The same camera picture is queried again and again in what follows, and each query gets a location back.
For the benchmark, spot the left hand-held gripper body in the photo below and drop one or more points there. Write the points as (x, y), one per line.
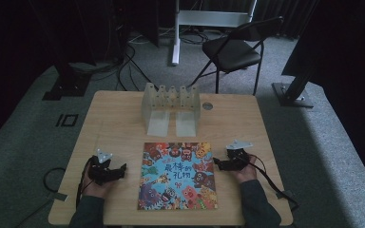
(103, 172)

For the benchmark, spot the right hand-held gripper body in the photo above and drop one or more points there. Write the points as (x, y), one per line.
(238, 156)

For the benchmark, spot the colourful picture book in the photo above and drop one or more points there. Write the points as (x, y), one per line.
(177, 177)

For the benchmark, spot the clear acrylic book rack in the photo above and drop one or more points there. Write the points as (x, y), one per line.
(171, 107)

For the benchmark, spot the person's left hand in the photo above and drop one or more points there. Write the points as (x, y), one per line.
(96, 190)

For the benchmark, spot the person's right hand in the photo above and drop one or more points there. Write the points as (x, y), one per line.
(248, 173)

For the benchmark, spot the grey tape piece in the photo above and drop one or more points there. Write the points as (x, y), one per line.
(58, 196)

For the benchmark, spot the black floor tape marks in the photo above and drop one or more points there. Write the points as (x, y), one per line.
(67, 120)

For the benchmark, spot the black stand with bolted base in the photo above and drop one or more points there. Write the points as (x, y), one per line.
(293, 95)

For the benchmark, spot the black stand with square base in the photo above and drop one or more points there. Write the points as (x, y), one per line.
(66, 85)

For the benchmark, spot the black folding chair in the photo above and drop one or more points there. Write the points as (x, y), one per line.
(231, 53)

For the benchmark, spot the white metal stand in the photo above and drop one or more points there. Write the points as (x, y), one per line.
(176, 47)

